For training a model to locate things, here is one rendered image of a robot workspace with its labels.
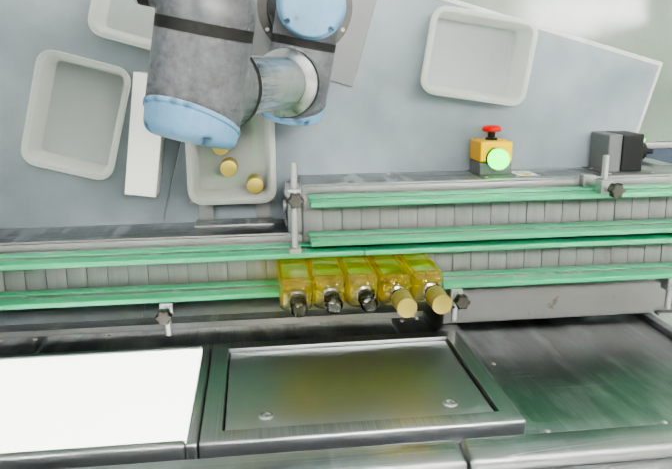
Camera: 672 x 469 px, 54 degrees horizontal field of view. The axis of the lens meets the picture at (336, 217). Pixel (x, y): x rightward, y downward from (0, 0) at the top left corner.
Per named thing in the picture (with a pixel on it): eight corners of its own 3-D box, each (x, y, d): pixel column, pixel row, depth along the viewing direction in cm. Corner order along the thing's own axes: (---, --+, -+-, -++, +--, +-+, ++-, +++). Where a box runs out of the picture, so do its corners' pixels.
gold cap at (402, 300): (389, 291, 111) (394, 300, 107) (409, 286, 111) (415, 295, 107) (393, 311, 112) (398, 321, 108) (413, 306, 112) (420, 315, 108)
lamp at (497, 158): (485, 169, 139) (490, 171, 136) (486, 147, 138) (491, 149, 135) (506, 168, 140) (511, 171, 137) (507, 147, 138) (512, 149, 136)
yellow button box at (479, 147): (468, 169, 146) (479, 175, 139) (469, 135, 145) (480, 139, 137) (499, 169, 147) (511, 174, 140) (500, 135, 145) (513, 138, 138)
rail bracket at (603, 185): (574, 185, 137) (608, 198, 124) (577, 150, 135) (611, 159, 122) (592, 185, 137) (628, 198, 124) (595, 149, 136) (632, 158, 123)
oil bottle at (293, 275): (276, 276, 133) (280, 315, 112) (275, 249, 132) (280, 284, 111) (304, 275, 134) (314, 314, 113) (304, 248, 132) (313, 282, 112)
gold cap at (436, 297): (437, 309, 113) (444, 319, 109) (420, 299, 112) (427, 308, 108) (449, 292, 112) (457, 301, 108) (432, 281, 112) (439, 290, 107)
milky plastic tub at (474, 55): (423, 6, 139) (434, 3, 130) (524, 23, 142) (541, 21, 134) (409, 91, 142) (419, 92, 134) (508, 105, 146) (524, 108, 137)
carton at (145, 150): (129, 188, 138) (124, 194, 133) (138, 71, 134) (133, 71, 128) (159, 191, 139) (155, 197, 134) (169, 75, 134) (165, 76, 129)
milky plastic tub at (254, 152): (192, 197, 140) (188, 205, 132) (186, 88, 135) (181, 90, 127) (275, 194, 142) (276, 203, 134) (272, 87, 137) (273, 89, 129)
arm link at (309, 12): (345, -22, 123) (355, -28, 110) (332, 51, 126) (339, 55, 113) (281, -36, 121) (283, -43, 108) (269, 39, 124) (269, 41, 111)
